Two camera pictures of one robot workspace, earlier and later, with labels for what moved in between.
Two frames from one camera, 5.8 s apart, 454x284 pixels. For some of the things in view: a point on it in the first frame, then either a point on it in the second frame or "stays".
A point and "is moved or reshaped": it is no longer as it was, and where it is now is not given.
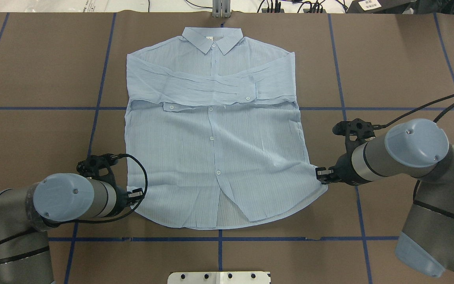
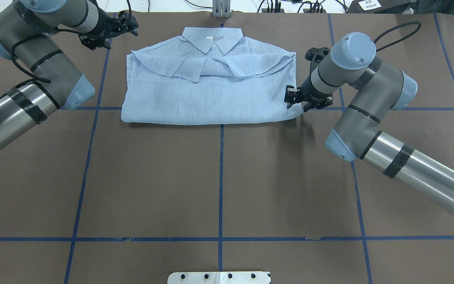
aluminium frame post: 221,8 stays
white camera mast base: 219,277 stays
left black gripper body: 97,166 -> 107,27
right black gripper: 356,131 -> 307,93
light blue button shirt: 213,135 is moved or reshaped
